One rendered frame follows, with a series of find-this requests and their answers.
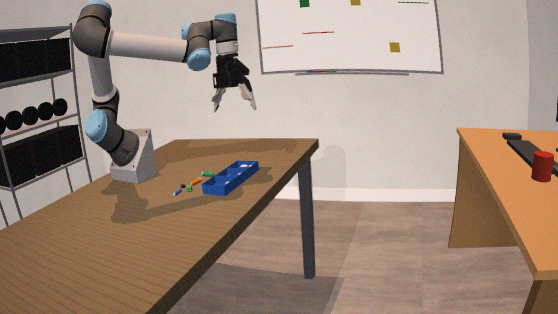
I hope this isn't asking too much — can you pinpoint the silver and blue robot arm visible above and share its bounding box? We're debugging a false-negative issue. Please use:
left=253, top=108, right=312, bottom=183
left=72, top=0, right=239, bottom=167

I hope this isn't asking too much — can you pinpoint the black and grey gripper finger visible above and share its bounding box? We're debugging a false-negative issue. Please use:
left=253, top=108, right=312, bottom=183
left=238, top=73, right=256, bottom=110
left=211, top=88, right=226, bottom=113

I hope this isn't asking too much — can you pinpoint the orange aa battery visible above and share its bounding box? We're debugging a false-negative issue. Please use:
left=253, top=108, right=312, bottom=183
left=190, top=177, right=201, bottom=186

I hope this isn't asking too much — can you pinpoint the blue rack of bins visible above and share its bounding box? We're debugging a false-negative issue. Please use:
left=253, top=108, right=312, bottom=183
left=201, top=160, right=259, bottom=196

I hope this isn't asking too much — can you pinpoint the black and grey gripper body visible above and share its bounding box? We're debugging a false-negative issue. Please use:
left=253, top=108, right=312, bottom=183
left=213, top=53, right=242, bottom=89

